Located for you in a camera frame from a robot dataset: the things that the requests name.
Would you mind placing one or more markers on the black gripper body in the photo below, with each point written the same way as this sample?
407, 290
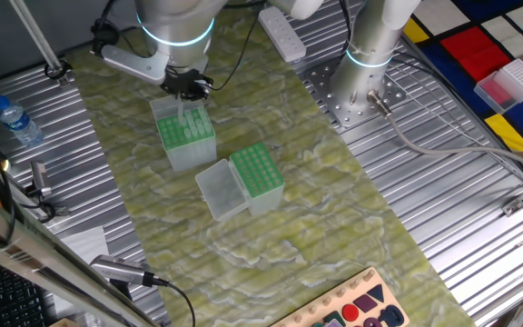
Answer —
184, 81

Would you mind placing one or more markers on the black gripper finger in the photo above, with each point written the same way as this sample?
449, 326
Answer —
202, 93
174, 93

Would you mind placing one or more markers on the clear tip box green rack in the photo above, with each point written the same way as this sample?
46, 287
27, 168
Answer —
175, 136
223, 195

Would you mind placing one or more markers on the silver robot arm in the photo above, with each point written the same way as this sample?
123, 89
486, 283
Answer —
366, 41

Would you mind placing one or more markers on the white power strip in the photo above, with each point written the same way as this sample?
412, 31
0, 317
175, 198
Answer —
282, 34

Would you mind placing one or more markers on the black pole base clamp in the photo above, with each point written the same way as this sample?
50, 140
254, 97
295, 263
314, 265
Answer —
57, 70

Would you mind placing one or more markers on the green marble pattern mat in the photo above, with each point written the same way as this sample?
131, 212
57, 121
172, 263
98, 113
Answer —
289, 204

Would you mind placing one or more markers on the slanted aluminium pole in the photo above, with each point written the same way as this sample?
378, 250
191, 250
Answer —
36, 36

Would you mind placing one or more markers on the clear water bottle blue cap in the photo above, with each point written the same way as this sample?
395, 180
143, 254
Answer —
18, 122

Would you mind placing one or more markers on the white paper sheet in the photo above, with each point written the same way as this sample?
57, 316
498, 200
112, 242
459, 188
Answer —
86, 245

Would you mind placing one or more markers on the small brown cardboard box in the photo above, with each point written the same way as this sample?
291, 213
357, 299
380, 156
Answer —
64, 323

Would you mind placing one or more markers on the teal puzzle piece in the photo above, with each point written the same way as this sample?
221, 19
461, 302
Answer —
333, 317

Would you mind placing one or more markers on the red circle puzzle piece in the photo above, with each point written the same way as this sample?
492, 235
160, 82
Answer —
350, 312

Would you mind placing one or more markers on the black keyboard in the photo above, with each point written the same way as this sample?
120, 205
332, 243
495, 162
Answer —
7, 300

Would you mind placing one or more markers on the navy triangle puzzle piece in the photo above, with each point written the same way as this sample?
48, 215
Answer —
377, 293

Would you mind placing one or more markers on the purple square puzzle piece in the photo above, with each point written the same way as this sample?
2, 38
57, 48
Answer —
365, 303

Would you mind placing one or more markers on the lilac puzzle piece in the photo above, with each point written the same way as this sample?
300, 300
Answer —
335, 324

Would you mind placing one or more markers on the colour block patterned mat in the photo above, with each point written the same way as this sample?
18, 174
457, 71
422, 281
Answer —
475, 54

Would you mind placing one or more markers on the wooden shape puzzle board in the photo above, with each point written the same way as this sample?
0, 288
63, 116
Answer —
395, 300

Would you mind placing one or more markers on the blue rounded puzzle piece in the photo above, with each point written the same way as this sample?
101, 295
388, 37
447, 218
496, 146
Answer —
383, 313

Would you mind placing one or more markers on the magenta round puzzle piece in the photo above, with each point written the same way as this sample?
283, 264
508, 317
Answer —
372, 323

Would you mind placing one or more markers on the clear box white tip rack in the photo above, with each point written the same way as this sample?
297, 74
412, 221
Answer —
520, 79

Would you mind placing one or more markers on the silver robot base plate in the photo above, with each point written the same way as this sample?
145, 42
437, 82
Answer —
341, 115

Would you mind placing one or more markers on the silver camera on black clamp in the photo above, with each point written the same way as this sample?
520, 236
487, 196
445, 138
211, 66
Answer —
40, 177

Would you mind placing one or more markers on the silver depth camera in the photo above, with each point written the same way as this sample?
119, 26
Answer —
118, 269

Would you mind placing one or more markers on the aluminium frame beam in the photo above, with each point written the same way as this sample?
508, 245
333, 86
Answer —
25, 247

